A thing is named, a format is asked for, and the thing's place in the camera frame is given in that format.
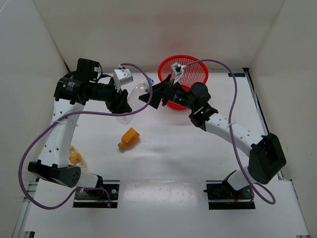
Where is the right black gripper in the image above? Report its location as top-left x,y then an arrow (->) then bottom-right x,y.
139,74 -> 197,111

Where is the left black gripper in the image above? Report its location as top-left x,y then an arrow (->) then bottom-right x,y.
89,78 -> 133,115

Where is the clear bottle blue cap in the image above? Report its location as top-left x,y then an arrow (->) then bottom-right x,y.
116,80 -> 150,125

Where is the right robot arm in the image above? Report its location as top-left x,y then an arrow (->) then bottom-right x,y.
138,76 -> 286,198

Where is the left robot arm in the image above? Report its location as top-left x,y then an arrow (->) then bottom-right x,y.
28,58 -> 133,198

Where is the red mesh plastic bin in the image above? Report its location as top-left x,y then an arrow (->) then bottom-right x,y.
158,55 -> 209,96

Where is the orange plastic bottle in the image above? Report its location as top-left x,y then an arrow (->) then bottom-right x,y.
118,127 -> 140,150

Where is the clear bottle yellow cap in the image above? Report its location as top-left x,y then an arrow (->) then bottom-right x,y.
69,145 -> 88,171

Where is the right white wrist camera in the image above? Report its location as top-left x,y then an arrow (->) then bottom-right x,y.
171,62 -> 186,84

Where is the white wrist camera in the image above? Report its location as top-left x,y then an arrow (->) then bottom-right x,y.
113,69 -> 133,92
171,62 -> 186,84

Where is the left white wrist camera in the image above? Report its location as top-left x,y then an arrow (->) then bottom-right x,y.
113,69 -> 133,92

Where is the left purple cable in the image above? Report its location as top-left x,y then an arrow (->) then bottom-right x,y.
18,62 -> 154,211

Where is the purple cable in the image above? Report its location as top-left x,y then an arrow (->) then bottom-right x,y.
18,62 -> 154,211
182,59 -> 276,205

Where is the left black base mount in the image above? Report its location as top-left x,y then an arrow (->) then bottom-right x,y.
73,180 -> 120,209

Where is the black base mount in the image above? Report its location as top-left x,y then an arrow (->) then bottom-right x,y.
73,180 -> 120,209
204,181 -> 256,210

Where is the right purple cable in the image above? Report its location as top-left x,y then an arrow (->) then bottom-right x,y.
182,59 -> 276,205

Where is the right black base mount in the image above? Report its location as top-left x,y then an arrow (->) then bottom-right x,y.
204,181 -> 256,210

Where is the left aluminium frame rail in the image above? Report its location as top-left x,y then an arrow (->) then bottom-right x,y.
12,74 -> 77,238

